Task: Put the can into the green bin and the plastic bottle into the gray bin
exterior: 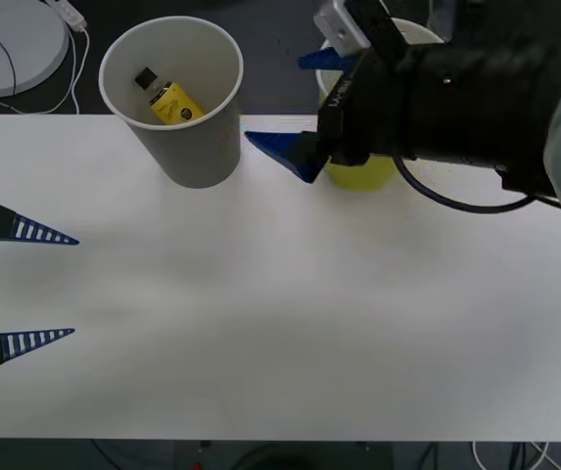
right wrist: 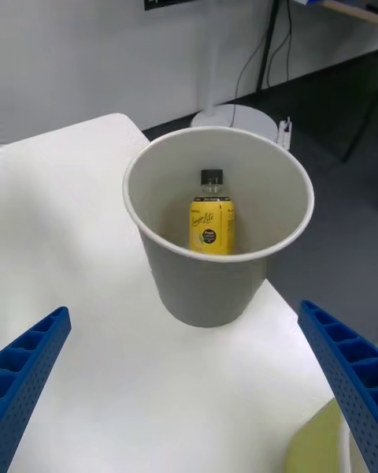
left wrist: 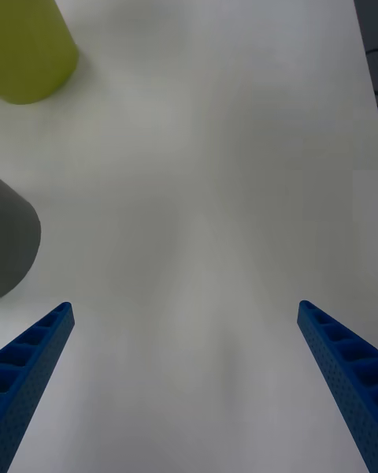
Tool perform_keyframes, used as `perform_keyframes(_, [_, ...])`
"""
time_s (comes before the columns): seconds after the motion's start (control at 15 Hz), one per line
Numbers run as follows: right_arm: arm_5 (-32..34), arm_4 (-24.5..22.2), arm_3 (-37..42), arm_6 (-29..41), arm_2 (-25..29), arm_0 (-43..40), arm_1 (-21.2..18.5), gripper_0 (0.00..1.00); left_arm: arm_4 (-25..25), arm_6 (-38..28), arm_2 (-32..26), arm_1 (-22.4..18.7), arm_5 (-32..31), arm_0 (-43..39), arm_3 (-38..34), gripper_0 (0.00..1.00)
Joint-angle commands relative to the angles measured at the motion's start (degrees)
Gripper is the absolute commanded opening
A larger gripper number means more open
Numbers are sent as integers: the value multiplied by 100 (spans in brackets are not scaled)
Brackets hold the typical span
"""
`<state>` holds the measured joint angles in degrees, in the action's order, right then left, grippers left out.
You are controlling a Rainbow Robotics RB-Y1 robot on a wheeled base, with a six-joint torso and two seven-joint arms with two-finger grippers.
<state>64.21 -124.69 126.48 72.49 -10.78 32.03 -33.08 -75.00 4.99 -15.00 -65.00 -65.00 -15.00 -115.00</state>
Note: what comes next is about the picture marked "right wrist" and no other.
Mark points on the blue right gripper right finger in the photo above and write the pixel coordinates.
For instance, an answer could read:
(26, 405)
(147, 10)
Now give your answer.
(346, 382)

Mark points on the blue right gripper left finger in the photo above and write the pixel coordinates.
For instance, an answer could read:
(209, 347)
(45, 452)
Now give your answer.
(27, 382)

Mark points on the yellow bottle with black cap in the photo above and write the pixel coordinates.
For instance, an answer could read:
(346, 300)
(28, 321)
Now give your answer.
(210, 224)

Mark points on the yellow-green plastic bin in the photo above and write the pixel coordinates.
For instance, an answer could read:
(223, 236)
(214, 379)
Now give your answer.
(315, 441)

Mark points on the grey plastic bin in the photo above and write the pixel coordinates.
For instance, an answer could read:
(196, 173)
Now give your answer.
(204, 291)

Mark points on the white power strip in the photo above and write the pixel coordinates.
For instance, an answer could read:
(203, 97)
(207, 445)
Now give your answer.
(284, 132)

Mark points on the white floor fan stand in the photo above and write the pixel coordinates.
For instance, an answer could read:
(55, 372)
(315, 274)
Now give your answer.
(236, 120)

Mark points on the wooden desk with black legs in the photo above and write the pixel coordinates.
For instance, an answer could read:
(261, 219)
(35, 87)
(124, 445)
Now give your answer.
(346, 8)

